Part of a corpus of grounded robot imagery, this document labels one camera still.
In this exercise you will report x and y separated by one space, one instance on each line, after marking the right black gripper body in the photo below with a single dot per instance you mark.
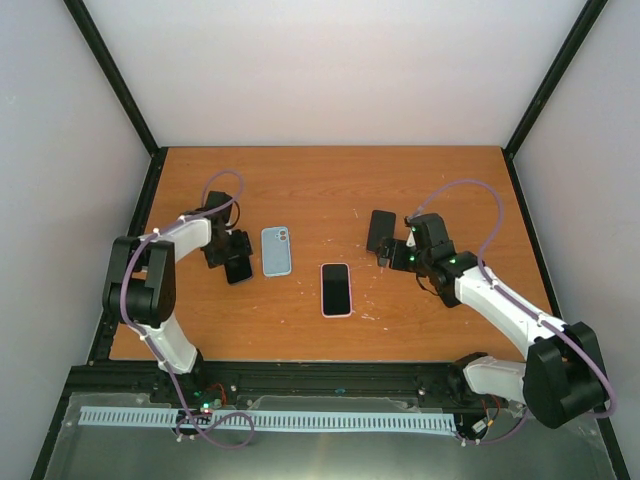
402 262

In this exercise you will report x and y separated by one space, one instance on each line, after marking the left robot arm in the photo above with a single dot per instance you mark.
140 287

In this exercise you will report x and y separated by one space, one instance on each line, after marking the blue smartphone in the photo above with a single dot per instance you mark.
238 270

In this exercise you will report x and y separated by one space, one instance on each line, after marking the pink phone case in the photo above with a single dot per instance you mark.
351 290

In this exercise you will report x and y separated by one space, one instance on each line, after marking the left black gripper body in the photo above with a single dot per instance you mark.
222 249

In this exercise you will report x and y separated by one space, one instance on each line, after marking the small electronics board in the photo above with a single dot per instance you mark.
211 400

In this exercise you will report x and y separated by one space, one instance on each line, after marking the light blue cable duct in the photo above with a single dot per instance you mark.
273 421

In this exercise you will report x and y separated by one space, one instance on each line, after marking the maroon smartphone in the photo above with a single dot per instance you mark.
381 226

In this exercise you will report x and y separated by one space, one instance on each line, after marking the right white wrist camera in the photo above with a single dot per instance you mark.
410 223

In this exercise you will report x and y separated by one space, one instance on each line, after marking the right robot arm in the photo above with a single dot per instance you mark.
561 375

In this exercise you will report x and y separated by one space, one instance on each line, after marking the black smartphone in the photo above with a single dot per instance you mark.
335 289

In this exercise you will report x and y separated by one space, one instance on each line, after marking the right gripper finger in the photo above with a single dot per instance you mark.
384 261
385 247

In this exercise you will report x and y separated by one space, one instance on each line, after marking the light blue phone case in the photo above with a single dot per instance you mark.
276 251

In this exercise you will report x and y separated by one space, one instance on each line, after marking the black aluminium frame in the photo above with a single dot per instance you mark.
103 376

